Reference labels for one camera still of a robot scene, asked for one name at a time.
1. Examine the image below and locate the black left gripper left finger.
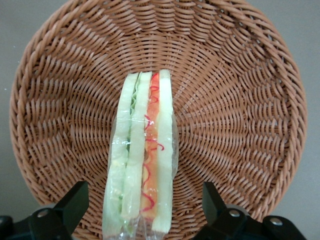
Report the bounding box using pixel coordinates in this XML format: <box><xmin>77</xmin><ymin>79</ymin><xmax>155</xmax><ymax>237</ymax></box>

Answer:
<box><xmin>28</xmin><ymin>181</ymin><xmax>90</xmax><ymax>240</ymax></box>

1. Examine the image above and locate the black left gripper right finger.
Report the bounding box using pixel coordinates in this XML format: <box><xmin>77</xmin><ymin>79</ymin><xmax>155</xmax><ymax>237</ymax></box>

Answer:
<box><xmin>202</xmin><ymin>181</ymin><xmax>251</xmax><ymax>240</ymax></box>

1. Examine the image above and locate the triangle sandwich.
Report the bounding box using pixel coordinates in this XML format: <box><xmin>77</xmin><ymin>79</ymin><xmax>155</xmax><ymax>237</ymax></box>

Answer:
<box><xmin>101</xmin><ymin>69</ymin><xmax>180</xmax><ymax>240</ymax></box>

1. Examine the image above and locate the round brown wicker basket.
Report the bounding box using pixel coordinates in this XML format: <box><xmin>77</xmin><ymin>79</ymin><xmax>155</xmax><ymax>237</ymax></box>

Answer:
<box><xmin>8</xmin><ymin>0</ymin><xmax>308</xmax><ymax>240</ymax></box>

